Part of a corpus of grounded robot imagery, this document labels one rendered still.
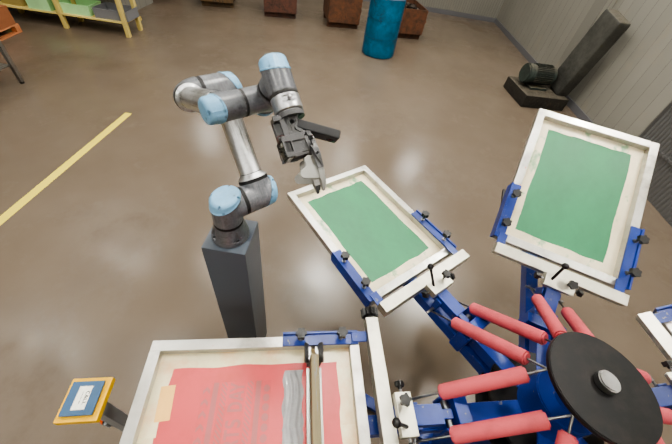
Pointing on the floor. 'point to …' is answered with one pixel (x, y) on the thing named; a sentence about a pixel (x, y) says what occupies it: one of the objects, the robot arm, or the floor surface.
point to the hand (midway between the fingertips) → (322, 186)
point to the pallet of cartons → (8, 23)
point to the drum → (383, 24)
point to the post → (112, 416)
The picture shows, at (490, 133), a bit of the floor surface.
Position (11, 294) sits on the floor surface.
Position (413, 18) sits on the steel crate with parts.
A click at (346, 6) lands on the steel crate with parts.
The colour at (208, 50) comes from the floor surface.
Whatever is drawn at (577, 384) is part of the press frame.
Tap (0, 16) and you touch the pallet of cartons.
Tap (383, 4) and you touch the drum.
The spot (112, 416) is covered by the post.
